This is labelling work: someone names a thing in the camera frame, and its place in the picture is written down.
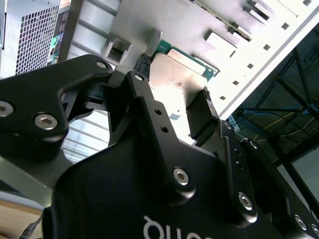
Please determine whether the CPU with silver lid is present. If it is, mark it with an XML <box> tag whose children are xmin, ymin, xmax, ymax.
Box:
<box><xmin>149</xmin><ymin>38</ymin><xmax>220</xmax><ymax>112</ymax></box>

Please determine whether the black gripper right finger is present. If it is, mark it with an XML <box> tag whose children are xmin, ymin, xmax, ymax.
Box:
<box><xmin>185</xmin><ymin>89</ymin><xmax>319</xmax><ymax>239</ymax></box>

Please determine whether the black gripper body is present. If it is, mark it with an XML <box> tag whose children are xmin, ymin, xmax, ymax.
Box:
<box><xmin>42</xmin><ymin>141</ymin><xmax>272</xmax><ymax>239</ymax></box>

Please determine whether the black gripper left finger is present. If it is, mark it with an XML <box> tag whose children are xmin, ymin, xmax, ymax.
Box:
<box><xmin>0</xmin><ymin>53</ymin><xmax>197</xmax><ymax>205</ymax></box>

